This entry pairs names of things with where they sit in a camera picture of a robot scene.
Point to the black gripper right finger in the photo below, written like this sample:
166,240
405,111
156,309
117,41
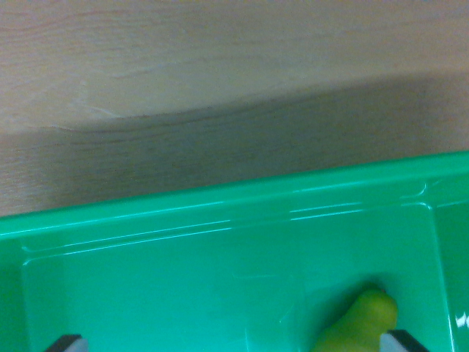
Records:
397,341

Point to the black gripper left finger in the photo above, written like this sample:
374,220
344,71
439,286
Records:
69,344

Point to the yellow-green toy pear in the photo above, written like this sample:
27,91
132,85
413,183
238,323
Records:
361,322

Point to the green plastic tray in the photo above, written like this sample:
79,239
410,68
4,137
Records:
183,278

